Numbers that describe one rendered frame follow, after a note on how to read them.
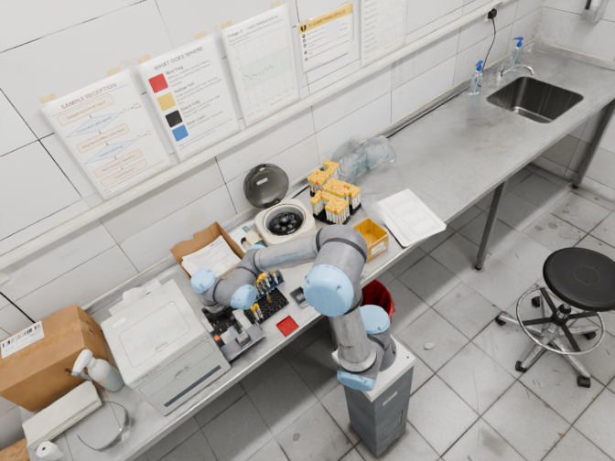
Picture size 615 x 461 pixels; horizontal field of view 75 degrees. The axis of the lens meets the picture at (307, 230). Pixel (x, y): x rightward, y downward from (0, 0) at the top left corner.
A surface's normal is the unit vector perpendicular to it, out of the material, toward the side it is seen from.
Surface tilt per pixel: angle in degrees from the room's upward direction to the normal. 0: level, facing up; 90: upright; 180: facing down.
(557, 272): 3
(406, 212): 0
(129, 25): 90
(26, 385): 89
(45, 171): 90
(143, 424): 0
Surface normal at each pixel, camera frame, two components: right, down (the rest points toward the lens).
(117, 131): 0.58, 0.59
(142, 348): -0.14, -0.66
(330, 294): -0.38, 0.60
